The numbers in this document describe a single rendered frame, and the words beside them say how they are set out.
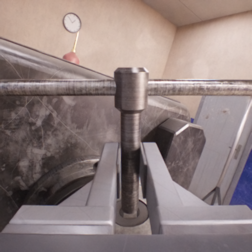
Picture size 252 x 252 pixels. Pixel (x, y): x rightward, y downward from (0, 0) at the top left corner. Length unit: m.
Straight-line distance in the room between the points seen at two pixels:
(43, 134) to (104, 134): 0.10
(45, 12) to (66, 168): 3.51
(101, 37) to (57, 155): 3.72
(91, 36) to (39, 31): 0.92
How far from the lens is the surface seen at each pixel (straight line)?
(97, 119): 0.31
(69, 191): 0.28
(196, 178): 3.71
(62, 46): 3.69
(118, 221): 0.18
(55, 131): 0.30
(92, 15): 3.96
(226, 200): 3.47
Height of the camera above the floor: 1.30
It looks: 8 degrees down
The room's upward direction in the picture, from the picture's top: 16 degrees clockwise
